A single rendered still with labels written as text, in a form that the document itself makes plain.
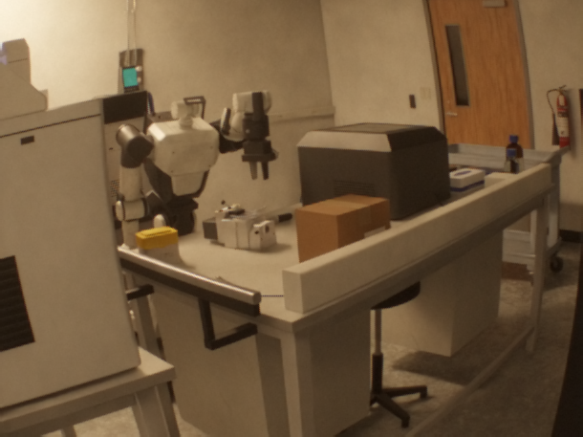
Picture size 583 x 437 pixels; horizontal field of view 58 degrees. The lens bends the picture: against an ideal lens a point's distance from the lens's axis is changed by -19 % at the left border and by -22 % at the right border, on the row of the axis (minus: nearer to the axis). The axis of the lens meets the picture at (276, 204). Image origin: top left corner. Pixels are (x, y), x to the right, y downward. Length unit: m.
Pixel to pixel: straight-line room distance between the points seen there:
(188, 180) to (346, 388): 1.03
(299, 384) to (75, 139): 0.85
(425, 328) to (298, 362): 1.31
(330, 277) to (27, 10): 3.60
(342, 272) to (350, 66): 4.75
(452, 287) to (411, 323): 0.31
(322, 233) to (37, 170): 0.94
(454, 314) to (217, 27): 3.62
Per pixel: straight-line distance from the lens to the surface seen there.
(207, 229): 2.16
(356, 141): 2.32
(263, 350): 1.83
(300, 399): 1.61
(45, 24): 4.68
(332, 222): 1.71
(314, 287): 1.49
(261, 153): 2.10
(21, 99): 1.09
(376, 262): 1.65
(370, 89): 6.06
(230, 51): 5.56
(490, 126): 5.34
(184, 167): 2.48
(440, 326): 2.74
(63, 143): 1.09
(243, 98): 2.08
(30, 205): 1.07
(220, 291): 1.43
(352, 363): 2.15
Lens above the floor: 1.44
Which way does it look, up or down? 12 degrees down
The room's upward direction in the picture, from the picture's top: 5 degrees counter-clockwise
